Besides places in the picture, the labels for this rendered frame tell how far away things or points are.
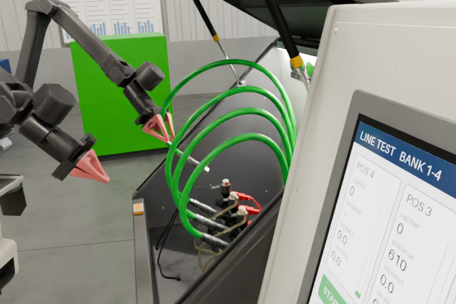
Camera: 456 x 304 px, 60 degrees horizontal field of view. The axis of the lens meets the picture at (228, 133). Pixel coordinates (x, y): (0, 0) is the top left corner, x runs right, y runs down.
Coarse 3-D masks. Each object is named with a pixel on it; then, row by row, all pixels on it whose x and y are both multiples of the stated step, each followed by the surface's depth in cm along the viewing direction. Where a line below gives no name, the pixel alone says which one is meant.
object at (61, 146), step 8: (56, 128) 82; (48, 136) 80; (56, 136) 81; (64, 136) 82; (88, 136) 84; (40, 144) 80; (48, 144) 80; (56, 144) 80; (64, 144) 81; (72, 144) 82; (80, 144) 80; (48, 152) 81; (56, 152) 81; (64, 152) 81; (72, 152) 80; (64, 160) 81; (56, 168) 81
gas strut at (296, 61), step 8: (264, 0) 62; (272, 0) 62; (272, 8) 62; (272, 16) 63; (280, 16) 63; (280, 24) 63; (280, 32) 64; (288, 32) 64; (288, 40) 64; (288, 48) 65; (296, 48) 65; (296, 56) 66; (296, 64) 66; (304, 80) 68
